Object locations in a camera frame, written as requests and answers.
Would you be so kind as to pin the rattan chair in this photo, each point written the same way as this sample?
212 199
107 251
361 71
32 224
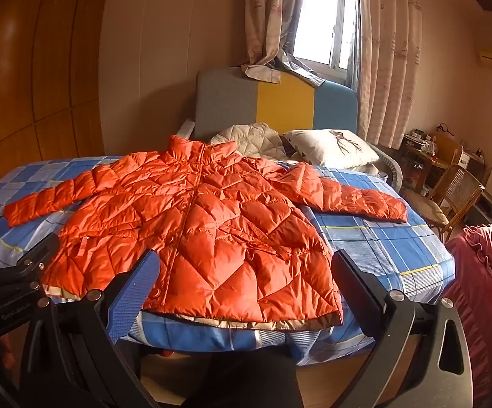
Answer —
458 191

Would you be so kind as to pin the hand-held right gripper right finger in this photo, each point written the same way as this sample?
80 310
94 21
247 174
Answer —
356 291

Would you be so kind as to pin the window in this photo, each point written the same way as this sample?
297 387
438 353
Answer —
324 17

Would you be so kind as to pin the white printed pillow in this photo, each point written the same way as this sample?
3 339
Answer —
331 146

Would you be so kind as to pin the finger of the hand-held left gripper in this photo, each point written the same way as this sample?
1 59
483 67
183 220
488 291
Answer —
37 259

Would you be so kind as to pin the wooden wardrobe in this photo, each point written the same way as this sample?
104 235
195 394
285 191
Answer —
33 72

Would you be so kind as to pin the white bed rail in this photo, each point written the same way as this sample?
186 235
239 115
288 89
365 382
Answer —
185 129

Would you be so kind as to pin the beige patterned curtain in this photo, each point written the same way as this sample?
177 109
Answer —
267 21
390 51

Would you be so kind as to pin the orange puffer jacket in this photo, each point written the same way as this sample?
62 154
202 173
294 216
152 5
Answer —
212 229

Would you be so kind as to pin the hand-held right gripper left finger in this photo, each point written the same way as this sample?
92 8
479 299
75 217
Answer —
131 293

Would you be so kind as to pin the grey mesh bed rail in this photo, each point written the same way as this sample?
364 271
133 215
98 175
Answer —
388 165

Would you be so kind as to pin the red ruffled blanket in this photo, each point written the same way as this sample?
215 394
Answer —
488 289

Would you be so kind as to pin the grey yellow blue headboard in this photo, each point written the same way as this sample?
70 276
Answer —
246 106

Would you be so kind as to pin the wooden desk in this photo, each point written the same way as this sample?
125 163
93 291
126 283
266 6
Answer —
424 157

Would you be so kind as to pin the cream quilted jacket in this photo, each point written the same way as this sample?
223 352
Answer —
250 140

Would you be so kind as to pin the blue plaid bedsheet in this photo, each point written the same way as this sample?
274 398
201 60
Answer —
377 242

